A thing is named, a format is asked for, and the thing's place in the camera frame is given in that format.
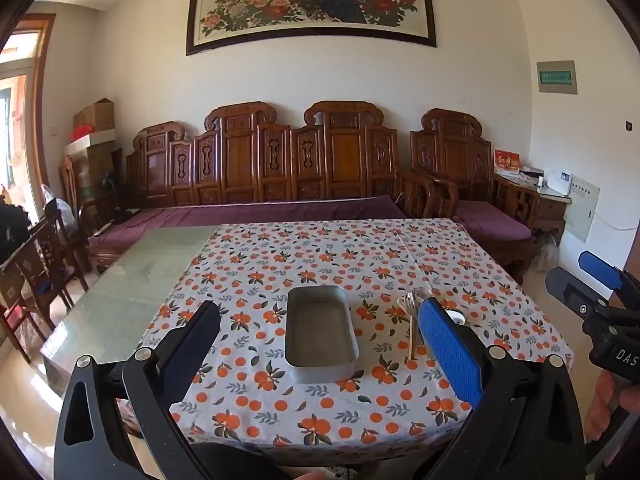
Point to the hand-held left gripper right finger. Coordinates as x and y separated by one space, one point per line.
450 355

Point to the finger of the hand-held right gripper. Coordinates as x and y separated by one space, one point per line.
600 266
567 287

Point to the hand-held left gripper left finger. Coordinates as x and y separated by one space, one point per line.
200 342

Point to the wooden chopstick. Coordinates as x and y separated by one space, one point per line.
412 340

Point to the cream plastic fork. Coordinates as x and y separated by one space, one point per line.
407 301

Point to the rectangular metal tray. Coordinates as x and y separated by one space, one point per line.
320 330

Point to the person's right hand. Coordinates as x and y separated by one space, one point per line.
602 405

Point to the translucent plastic bag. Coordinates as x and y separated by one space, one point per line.
547 255

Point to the wooden side table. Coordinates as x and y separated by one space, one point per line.
550 207

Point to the white desk device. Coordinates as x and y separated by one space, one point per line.
560 184

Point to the purple armchair cushion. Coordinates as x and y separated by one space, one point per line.
495 225

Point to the purple sofa cushion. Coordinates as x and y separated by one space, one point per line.
200 216

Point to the orange print tablecloth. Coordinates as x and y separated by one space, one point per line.
300 250

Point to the red sign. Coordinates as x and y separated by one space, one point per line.
506 161

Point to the black lamp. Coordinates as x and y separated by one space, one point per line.
111 195

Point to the wooden dining chair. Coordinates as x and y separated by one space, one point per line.
47 260
15 305

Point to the carved wooden armchair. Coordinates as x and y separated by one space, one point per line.
450 150

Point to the carved wooden sofa bench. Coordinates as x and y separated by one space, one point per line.
240 160

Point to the clear plastic bag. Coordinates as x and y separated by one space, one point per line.
56 207

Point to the red packet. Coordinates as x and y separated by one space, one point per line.
80 133

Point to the brown cardboard box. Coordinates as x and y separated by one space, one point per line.
97 115

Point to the framed peacock painting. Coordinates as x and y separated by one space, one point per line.
310 0

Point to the grey wall panel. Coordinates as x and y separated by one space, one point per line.
582 210

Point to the wall box with green label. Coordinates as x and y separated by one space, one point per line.
556 77

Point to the wooden door frame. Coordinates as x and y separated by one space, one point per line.
44 110

